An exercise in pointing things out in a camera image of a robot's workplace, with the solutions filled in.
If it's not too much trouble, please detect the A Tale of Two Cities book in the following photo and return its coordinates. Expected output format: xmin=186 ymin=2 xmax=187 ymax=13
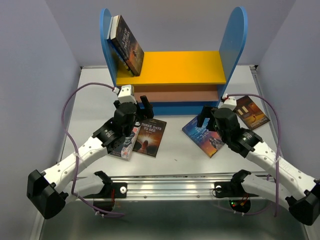
xmin=109 ymin=15 xmax=145 ymax=77

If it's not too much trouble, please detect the Jane Eyre book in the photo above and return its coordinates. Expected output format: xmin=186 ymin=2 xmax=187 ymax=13
xmin=182 ymin=117 xmax=225 ymax=158

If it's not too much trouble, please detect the Little Women book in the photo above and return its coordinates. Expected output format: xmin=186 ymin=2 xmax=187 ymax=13
xmin=108 ymin=122 xmax=141 ymax=161

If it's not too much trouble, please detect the aluminium mounting rail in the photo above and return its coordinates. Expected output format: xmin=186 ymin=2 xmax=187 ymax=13
xmin=75 ymin=171 xmax=292 ymax=206

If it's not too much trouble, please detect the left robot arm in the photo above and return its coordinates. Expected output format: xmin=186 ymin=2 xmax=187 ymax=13
xmin=26 ymin=95 xmax=154 ymax=220

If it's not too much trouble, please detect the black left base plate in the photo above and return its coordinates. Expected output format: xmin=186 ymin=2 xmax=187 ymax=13
xmin=84 ymin=182 xmax=128 ymax=199

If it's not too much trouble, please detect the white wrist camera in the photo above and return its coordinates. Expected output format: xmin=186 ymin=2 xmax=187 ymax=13
xmin=220 ymin=93 xmax=237 ymax=111
xmin=112 ymin=84 xmax=137 ymax=104

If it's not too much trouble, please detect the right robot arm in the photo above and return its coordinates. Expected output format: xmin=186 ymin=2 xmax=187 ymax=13
xmin=197 ymin=106 xmax=320 ymax=226

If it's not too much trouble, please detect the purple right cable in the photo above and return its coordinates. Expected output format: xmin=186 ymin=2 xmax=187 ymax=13
xmin=226 ymin=93 xmax=283 ymax=218

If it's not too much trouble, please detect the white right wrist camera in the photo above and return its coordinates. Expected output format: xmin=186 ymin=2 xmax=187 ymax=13
xmin=220 ymin=93 xmax=237 ymax=111

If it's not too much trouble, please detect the Edward Tulane book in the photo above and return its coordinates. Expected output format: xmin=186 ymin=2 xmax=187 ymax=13
xmin=234 ymin=96 xmax=270 ymax=131

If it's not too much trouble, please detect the blue wooden bookshelf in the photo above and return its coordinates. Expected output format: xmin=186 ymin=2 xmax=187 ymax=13
xmin=99 ymin=6 xmax=248 ymax=116

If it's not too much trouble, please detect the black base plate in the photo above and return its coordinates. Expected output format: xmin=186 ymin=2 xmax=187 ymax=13
xmin=214 ymin=181 xmax=248 ymax=199
xmin=84 ymin=182 xmax=128 ymax=199

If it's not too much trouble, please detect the Three Days to See book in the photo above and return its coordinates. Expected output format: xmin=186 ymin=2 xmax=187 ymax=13
xmin=133 ymin=118 xmax=167 ymax=158

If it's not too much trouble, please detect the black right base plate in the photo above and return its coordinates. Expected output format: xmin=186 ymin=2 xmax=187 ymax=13
xmin=214 ymin=181 xmax=248 ymax=199

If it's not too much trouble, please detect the Animal Farm book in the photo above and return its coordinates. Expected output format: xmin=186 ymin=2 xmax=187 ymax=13
xmin=107 ymin=16 xmax=134 ymax=77

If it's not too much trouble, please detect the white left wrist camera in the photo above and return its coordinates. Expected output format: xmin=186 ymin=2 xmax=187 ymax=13
xmin=112 ymin=84 xmax=137 ymax=104

